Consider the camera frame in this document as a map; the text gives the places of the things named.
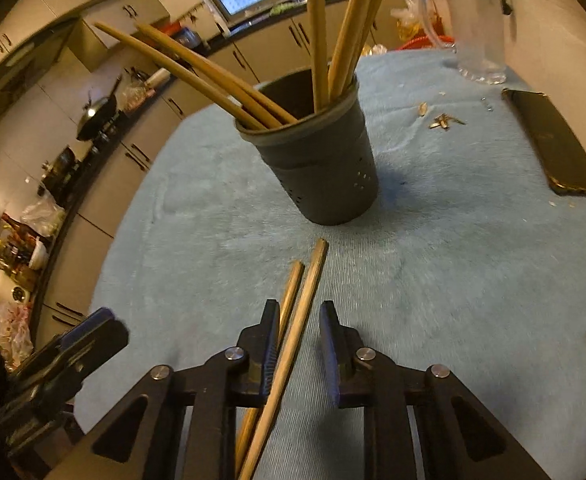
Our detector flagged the group of condiment bottles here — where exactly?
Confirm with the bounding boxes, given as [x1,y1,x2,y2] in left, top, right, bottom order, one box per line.
[0,212,51,286]

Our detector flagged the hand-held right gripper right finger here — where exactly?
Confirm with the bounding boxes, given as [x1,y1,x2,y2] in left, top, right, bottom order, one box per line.
[320,300,548,480]

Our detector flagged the dark grey chopstick holder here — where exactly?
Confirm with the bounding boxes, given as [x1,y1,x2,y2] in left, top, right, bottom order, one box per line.
[235,66,380,226]

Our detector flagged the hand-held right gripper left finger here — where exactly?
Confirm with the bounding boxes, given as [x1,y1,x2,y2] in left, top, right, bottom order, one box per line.
[45,300,280,480]

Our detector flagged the red basket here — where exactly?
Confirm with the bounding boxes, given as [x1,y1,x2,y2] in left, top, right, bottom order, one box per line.
[395,35,456,52]

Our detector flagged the metal cooking pot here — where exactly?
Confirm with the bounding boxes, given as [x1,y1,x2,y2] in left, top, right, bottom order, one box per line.
[40,146,81,196]

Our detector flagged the plastic bag of snacks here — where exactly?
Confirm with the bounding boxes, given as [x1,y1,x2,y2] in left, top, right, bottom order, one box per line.
[390,0,451,42]

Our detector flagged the black kitchen countertop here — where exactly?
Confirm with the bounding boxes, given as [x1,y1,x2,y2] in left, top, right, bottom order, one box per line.
[33,0,418,306]

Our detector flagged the clear plastic bag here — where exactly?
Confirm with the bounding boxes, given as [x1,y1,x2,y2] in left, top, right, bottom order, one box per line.
[20,192,67,238]

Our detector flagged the metal box appliance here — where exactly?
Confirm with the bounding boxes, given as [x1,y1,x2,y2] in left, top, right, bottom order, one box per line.
[173,27,208,54]

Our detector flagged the clear glass mug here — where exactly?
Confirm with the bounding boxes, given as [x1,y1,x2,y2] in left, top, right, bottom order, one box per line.
[417,0,508,85]

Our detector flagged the beige base cabinets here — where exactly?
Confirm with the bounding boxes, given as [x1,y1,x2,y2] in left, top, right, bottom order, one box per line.
[33,0,414,356]

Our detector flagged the range hood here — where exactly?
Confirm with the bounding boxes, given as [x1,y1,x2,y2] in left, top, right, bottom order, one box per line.
[0,17,81,153]

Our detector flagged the black smartphone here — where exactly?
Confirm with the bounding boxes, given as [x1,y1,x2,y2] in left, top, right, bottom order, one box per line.
[502,87,586,198]

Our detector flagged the black wok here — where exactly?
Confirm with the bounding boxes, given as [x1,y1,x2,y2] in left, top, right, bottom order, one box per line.
[75,76,124,142]

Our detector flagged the light blue tablecloth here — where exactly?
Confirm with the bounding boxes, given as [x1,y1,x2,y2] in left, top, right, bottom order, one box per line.
[48,50,586,480]

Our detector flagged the black power cable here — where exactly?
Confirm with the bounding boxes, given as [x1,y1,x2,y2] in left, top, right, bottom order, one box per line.
[493,0,516,41]

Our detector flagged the white pot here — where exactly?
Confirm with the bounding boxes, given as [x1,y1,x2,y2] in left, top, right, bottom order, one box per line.
[0,265,30,307]

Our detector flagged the scattered seed shells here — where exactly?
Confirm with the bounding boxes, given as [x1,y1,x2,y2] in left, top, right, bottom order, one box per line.
[415,101,466,131]

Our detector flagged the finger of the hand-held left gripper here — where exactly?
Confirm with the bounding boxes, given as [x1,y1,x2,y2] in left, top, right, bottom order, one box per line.
[55,306,130,376]

